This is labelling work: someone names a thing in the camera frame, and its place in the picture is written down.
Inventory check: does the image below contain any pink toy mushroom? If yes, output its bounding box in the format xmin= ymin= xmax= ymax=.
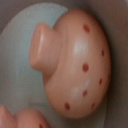
xmin=30 ymin=9 xmax=111 ymax=118

